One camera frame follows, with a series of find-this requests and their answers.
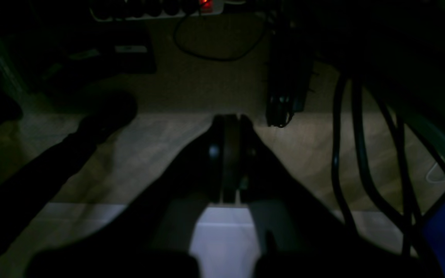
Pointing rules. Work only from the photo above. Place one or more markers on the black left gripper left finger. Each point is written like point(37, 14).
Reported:
point(152, 236)

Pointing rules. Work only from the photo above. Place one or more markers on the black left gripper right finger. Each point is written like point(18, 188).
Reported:
point(301, 238)

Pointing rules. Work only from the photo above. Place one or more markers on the white power strip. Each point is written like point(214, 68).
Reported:
point(132, 10)

